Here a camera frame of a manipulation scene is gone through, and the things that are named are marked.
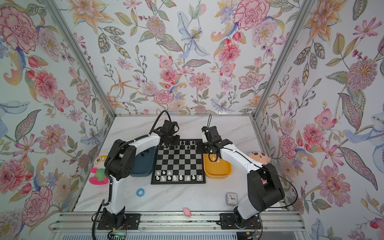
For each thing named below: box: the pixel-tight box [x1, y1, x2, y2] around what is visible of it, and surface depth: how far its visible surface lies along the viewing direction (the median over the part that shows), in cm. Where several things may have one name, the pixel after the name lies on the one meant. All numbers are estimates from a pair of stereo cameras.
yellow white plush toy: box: [89, 155, 109, 185], surface depth 88 cm
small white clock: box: [226, 192, 239, 206], surface depth 81 cm
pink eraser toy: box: [183, 207, 192, 218], surface depth 78 cm
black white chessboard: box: [151, 138, 206, 185], surface depth 92 cm
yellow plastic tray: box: [203, 153, 232, 179], surface depth 90 cm
